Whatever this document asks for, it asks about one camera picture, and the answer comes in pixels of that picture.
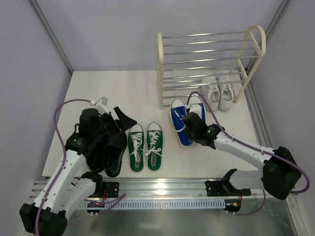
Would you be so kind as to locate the aluminium mounting rail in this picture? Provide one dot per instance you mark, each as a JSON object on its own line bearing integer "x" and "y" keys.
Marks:
{"x": 156, "y": 188}

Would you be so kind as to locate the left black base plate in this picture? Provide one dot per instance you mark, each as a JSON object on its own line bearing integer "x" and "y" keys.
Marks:
{"x": 109, "y": 190}

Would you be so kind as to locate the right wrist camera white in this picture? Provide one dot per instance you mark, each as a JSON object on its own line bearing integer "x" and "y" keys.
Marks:
{"x": 196, "y": 108}

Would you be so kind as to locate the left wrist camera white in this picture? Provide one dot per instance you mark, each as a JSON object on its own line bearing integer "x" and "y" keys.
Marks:
{"x": 102, "y": 103}

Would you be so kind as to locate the white sneaker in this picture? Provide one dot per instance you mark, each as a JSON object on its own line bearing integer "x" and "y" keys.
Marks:
{"x": 210, "y": 91}
{"x": 226, "y": 93}

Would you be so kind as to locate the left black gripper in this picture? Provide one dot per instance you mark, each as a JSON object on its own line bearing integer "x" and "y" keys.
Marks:
{"x": 114, "y": 123}

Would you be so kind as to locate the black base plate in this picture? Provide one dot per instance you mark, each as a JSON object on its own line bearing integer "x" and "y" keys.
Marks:
{"x": 223, "y": 188}
{"x": 109, "y": 190}

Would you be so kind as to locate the green canvas sneaker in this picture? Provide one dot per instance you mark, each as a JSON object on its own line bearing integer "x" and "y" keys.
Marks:
{"x": 135, "y": 144}
{"x": 154, "y": 135}

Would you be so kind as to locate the cream metal shoe rack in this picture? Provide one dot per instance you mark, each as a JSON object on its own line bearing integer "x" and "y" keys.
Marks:
{"x": 183, "y": 61}

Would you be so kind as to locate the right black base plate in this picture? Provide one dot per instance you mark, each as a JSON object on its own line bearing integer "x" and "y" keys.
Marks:
{"x": 223, "y": 188}

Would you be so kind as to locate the blue canvas sneaker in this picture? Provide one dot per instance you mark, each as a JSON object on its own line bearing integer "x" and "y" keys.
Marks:
{"x": 194, "y": 100}
{"x": 177, "y": 113}

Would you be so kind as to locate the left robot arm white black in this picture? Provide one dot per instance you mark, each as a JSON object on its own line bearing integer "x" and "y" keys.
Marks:
{"x": 76, "y": 177}

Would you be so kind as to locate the black leather shoe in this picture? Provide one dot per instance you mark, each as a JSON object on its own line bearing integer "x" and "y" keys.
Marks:
{"x": 113, "y": 151}
{"x": 95, "y": 154}

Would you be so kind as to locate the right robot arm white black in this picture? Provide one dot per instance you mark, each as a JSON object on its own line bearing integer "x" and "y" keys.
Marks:
{"x": 276, "y": 170}

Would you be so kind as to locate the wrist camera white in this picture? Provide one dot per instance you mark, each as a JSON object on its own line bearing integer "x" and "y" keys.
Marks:
{"x": 102, "y": 103}
{"x": 196, "y": 108}

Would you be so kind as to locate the slotted grey cable duct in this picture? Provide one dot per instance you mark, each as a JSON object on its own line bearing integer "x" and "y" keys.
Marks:
{"x": 170, "y": 204}

